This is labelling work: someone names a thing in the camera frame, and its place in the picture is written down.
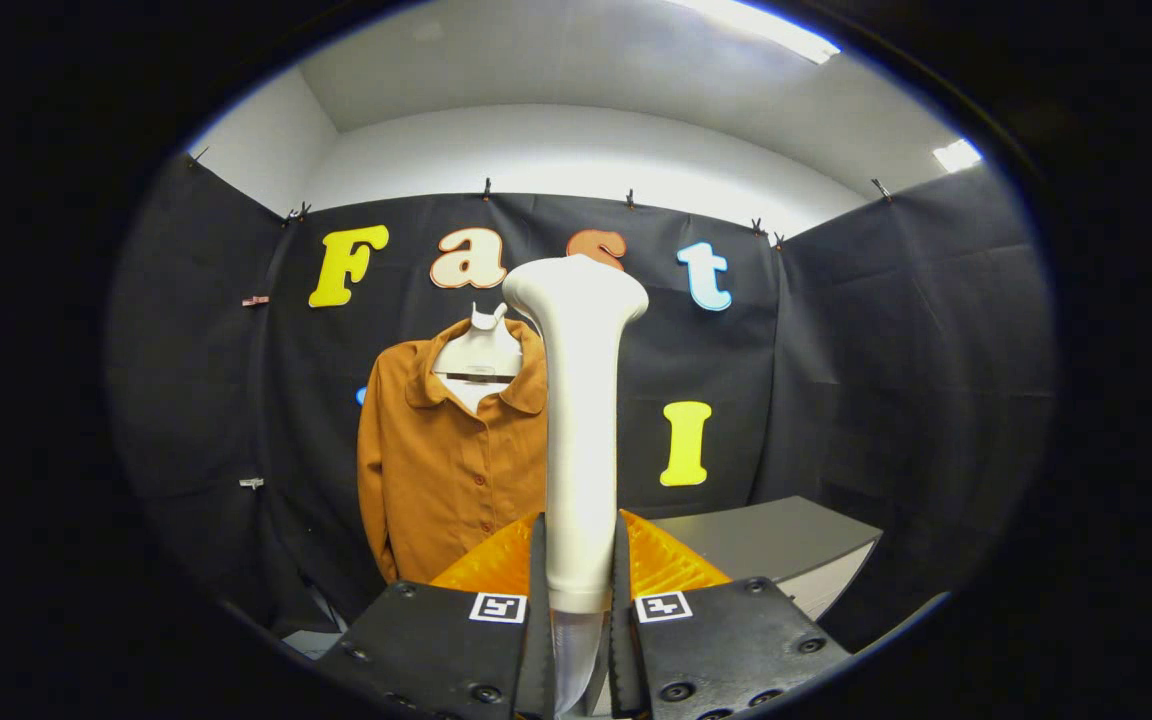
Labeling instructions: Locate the small ceiling light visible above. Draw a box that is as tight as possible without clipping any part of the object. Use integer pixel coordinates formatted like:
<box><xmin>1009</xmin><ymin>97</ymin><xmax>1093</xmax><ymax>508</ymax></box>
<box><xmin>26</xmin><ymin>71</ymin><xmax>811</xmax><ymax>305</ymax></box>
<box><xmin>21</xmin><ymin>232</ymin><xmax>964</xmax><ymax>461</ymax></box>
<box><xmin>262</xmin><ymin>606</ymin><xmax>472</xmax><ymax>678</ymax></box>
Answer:
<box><xmin>932</xmin><ymin>138</ymin><xmax>983</xmax><ymax>174</ymax></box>

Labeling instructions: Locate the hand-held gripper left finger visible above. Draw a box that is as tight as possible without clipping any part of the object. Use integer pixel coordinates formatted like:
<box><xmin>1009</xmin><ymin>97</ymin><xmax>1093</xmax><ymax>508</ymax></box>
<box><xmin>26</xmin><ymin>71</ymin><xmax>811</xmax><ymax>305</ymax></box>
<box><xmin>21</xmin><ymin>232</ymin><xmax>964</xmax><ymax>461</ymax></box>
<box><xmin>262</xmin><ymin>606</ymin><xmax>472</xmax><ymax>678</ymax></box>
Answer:
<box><xmin>314</xmin><ymin>512</ymin><xmax>555</xmax><ymax>720</ymax></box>

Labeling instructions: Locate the long ceiling light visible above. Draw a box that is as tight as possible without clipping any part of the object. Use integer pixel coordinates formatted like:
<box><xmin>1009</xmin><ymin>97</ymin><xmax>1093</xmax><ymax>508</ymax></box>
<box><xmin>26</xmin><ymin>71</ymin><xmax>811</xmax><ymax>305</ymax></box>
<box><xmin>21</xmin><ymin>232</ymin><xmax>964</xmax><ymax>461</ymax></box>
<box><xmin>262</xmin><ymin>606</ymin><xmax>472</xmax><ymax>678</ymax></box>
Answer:
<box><xmin>671</xmin><ymin>0</ymin><xmax>842</xmax><ymax>65</ymax></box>

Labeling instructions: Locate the white mannequin torso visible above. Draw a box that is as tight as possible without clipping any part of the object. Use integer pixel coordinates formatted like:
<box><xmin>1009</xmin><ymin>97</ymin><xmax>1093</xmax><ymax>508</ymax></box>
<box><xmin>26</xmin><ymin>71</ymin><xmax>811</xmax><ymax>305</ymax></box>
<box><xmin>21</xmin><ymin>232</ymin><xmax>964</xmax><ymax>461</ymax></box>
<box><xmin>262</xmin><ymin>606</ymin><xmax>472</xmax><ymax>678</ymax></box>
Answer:
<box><xmin>433</xmin><ymin>303</ymin><xmax>524</xmax><ymax>413</ymax></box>

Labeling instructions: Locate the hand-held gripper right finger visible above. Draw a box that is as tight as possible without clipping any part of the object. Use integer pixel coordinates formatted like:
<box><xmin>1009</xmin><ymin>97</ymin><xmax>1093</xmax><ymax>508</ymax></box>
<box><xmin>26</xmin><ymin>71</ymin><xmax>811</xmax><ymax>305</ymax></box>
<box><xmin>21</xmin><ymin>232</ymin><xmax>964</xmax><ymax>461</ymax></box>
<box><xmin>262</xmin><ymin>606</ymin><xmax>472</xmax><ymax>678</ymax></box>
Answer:
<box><xmin>608</xmin><ymin>510</ymin><xmax>852</xmax><ymax>720</ymax></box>

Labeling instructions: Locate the white garment steamer head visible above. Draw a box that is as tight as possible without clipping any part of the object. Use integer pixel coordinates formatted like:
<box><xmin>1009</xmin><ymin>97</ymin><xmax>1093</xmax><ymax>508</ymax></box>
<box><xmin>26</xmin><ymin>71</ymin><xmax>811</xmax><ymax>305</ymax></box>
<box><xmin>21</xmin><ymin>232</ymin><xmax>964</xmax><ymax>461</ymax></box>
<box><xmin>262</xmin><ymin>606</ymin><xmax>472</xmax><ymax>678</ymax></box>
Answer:
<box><xmin>502</xmin><ymin>253</ymin><xmax>650</xmax><ymax>614</ymax></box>

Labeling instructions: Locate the brown button shirt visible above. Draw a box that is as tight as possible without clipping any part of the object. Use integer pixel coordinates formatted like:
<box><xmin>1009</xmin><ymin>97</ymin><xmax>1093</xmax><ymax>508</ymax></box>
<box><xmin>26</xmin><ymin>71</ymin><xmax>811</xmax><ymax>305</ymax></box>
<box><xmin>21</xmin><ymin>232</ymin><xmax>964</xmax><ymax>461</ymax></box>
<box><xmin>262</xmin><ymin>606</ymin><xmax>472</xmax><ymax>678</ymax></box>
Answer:
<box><xmin>356</xmin><ymin>318</ymin><xmax>549</xmax><ymax>586</ymax></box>

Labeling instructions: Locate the black backdrop cloth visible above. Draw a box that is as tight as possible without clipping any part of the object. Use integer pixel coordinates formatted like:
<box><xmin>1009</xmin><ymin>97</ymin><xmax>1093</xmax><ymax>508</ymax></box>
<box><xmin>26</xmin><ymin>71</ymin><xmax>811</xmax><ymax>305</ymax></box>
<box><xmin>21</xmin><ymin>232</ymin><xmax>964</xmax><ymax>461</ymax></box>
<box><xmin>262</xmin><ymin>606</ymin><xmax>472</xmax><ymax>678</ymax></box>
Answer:
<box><xmin>106</xmin><ymin>150</ymin><xmax>1057</xmax><ymax>651</ymax></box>

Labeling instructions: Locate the grey cabinet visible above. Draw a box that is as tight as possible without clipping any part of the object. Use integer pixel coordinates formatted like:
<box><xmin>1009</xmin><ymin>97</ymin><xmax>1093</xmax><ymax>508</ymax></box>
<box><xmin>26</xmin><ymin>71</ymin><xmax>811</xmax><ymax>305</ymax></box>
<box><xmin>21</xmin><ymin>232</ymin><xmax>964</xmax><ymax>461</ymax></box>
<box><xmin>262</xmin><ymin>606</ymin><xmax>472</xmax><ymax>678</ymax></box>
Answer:
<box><xmin>648</xmin><ymin>496</ymin><xmax>883</xmax><ymax>621</ymax></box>

